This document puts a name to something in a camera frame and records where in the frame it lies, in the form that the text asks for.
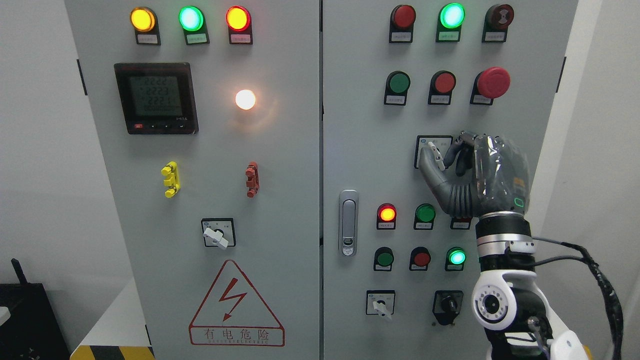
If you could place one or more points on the gray robotic right hand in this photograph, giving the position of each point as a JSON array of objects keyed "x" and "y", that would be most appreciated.
[{"x": 484, "y": 175}]

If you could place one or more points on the middle green indicator lamp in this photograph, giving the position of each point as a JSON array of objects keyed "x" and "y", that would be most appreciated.
[{"x": 424, "y": 217}]

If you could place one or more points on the green indicator lamp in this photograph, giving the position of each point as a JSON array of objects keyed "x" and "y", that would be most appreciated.
[
  {"x": 424, "y": 217},
  {"x": 194, "y": 26}
]

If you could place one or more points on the lower lit green button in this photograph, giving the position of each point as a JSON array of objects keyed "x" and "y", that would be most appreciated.
[{"x": 455, "y": 259}]

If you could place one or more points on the red emergency stop button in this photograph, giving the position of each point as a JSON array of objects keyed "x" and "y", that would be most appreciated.
[{"x": 490, "y": 84}]

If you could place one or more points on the upper red push button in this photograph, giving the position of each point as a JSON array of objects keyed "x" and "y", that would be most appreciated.
[{"x": 441, "y": 88}]

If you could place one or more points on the red push button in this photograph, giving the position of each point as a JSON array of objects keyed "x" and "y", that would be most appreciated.
[
  {"x": 420, "y": 259},
  {"x": 441, "y": 88}
]

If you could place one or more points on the lower red push button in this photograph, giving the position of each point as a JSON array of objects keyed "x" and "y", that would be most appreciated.
[{"x": 420, "y": 259}]

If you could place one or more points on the lit red indicator lamp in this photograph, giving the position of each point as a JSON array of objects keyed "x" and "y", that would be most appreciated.
[{"x": 386, "y": 217}]

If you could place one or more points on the upper green push button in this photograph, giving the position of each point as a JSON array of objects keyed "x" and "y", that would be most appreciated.
[{"x": 396, "y": 88}]

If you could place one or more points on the green push button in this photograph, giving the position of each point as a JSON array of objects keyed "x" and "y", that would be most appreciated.
[
  {"x": 383, "y": 259},
  {"x": 396, "y": 88}
]

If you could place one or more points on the right gray cabinet door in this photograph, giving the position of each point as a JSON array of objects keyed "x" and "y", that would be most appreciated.
[{"x": 369, "y": 147}]

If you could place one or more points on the gray cabinet door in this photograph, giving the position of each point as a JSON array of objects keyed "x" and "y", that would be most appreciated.
[
  {"x": 369, "y": 147},
  {"x": 277, "y": 231}
]

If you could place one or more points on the lower green push button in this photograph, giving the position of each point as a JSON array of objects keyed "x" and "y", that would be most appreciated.
[{"x": 383, "y": 259}]

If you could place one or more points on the dark red buzzer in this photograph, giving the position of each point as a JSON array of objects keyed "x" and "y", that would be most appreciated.
[{"x": 497, "y": 21}]

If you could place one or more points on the top right green lit lamp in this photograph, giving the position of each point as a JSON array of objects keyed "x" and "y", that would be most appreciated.
[{"x": 449, "y": 24}]

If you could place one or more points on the top right dark red lamp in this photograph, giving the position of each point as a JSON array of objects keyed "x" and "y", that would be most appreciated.
[{"x": 401, "y": 28}]

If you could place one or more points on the red terminal clip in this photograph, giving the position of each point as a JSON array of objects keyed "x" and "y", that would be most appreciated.
[{"x": 252, "y": 181}]

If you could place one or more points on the white glowing lamp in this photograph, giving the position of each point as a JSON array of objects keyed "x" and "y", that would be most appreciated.
[{"x": 245, "y": 99}]

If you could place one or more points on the left gray cabinet door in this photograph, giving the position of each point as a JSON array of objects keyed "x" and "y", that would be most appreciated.
[{"x": 277, "y": 231}]

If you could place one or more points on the red electric hazard warning sticker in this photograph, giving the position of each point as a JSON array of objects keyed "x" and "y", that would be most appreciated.
[{"x": 233, "y": 313}]

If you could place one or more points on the top left red indicator lamp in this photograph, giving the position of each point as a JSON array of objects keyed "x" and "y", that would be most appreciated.
[{"x": 239, "y": 23}]

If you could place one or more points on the yellow terminal clip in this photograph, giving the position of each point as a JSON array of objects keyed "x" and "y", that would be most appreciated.
[{"x": 171, "y": 180}]

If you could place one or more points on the top left green indicator lamp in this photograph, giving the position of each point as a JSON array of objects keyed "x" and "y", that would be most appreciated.
[{"x": 194, "y": 26}]

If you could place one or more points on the black digital power meter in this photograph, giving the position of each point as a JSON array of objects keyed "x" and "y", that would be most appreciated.
[{"x": 157, "y": 98}]

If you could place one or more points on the yellow indicator lamp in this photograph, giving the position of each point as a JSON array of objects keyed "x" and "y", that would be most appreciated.
[{"x": 146, "y": 27}]

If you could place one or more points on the black box with antenna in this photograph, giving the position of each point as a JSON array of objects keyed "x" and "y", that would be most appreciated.
[{"x": 29, "y": 329}]

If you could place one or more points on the black key selector switch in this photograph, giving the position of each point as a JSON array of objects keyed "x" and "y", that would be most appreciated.
[{"x": 447, "y": 305}]

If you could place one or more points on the silver door lock handle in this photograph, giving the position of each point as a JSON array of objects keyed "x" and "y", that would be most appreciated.
[{"x": 348, "y": 222}]

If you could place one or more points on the left door gray rotary switch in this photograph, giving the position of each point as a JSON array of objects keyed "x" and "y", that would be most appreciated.
[{"x": 218, "y": 233}]

